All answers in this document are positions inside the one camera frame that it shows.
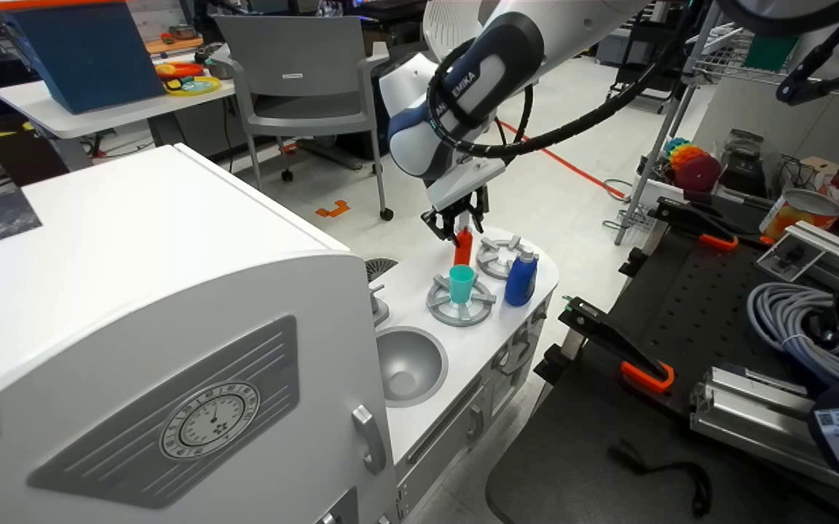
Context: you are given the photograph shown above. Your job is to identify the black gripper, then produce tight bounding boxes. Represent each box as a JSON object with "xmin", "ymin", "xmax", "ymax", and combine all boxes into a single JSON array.
[{"xmin": 420, "ymin": 158, "xmax": 513, "ymax": 245}]

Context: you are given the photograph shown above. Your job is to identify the orange sauce bottle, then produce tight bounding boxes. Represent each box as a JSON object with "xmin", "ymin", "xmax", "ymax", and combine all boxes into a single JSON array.
[{"xmin": 450, "ymin": 228, "xmax": 477, "ymax": 267}]

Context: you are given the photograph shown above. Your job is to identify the light blue cup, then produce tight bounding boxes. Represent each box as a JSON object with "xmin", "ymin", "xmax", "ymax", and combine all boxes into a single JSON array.
[{"xmin": 446, "ymin": 266, "xmax": 481, "ymax": 305}]

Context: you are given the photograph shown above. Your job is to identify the small grey toy burner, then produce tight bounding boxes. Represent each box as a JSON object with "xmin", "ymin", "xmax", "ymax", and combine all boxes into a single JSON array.
[{"xmin": 474, "ymin": 234, "xmax": 538, "ymax": 282}]

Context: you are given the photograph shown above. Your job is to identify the blue can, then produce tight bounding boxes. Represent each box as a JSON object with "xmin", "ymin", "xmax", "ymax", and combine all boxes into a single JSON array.
[{"xmin": 500, "ymin": 245, "xmax": 541, "ymax": 308}]

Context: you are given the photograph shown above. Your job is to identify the large grey toy burner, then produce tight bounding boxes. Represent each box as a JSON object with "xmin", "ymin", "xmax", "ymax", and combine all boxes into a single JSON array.
[{"xmin": 424, "ymin": 270, "xmax": 497, "ymax": 328}]

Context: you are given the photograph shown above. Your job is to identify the small orange floor object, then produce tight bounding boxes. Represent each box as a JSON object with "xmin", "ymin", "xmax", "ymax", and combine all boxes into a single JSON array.
[{"xmin": 315, "ymin": 197, "xmax": 356, "ymax": 222}]

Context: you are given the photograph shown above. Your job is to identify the grey toy sink bowl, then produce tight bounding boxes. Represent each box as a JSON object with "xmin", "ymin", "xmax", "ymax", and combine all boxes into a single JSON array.
[{"xmin": 373, "ymin": 327, "xmax": 450, "ymax": 407}]

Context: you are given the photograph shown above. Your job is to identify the grey office chair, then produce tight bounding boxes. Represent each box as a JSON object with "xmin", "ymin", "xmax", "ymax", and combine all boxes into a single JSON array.
[{"xmin": 209, "ymin": 13, "xmax": 399, "ymax": 225}]

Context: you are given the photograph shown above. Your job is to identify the colourful round toy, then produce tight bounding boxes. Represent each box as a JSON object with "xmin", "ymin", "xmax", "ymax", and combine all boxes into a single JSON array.
[{"xmin": 657, "ymin": 136, "xmax": 726, "ymax": 202}]

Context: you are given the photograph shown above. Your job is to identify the black cart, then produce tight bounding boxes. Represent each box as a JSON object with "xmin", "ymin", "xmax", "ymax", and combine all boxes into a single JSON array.
[{"xmin": 603, "ymin": 0, "xmax": 707, "ymax": 106}]

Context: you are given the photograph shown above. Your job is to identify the dark jar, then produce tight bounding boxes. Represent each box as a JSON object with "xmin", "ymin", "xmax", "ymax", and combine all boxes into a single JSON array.
[{"xmin": 718, "ymin": 127, "xmax": 769, "ymax": 197}]

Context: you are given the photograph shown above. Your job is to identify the yellow and teal toy plates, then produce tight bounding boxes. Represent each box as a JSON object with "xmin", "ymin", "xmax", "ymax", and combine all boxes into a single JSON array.
[{"xmin": 165, "ymin": 74, "xmax": 226, "ymax": 98}]

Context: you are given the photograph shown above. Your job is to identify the orange toy food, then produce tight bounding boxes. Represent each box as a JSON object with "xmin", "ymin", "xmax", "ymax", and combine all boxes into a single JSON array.
[{"xmin": 155, "ymin": 59, "xmax": 209, "ymax": 82}]

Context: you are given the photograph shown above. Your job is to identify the white toy kitchen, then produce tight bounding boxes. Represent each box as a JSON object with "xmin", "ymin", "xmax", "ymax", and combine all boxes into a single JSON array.
[{"xmin": 0, "ymin": 144, "xmax": 561, "ymax": 524}]

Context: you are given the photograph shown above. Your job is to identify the teal box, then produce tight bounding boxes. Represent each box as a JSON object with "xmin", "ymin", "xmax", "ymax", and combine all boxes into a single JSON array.
[{"xmin": 742, "ymin": 23, "xmax": 803, "ymax": 74}]

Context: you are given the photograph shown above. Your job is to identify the white table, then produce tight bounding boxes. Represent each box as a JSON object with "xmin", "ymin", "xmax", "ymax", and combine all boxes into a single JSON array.
[{"xmin": 0, "ymin": 69, "xmax": 238, "ymax": 168}]

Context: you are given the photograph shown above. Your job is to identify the blue box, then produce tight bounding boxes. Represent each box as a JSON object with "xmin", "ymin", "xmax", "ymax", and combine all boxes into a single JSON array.
[{"xmin": 0, "ymin": 0, "xmax": 169, "ymax": 116}]

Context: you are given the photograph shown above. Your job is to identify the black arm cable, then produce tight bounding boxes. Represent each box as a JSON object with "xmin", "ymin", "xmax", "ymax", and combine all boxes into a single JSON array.
[{"xmin": 424, "ymin": 0, "xmax": 723, "ymax": 162}]

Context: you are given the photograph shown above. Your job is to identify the black clamp with orange handle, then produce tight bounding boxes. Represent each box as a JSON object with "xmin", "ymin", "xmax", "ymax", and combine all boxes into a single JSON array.
[
  {"xmin": 646, "ymin": 197, "xmax": 742, "ymax": 257},
  {"xmin": 533, "ymin": 295, "xmax": 679, "ymax": 401}
]

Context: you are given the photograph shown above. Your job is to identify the metal wire rack stand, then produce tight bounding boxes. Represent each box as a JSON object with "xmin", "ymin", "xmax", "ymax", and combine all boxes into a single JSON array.
[{"xmin": 611, "ymin": 0, "xmax": 762, "ymax": 245}]

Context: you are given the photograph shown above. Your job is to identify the coiled grey cable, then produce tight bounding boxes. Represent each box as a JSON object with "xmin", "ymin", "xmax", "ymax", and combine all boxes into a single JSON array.
[{"xmin": 742, "ymin": 279, "xmax": 839, "ymax": 388}]

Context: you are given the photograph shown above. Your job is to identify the aluminium extrusion rail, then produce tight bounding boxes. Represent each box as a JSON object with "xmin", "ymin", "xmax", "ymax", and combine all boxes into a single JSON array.
[
  {"xmin": 753, "ymin": 219, "xmax": 839, "ymax": 299},
  {"xmin": 686, "ymin": 360, "xmax": 839, "ymax": 506}
]

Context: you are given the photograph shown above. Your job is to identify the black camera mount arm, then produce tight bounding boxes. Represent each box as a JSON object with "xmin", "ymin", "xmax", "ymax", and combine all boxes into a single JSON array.
[{"xmin": 774, "ymin": 0, "xmax": 839, "ymax": 107}]

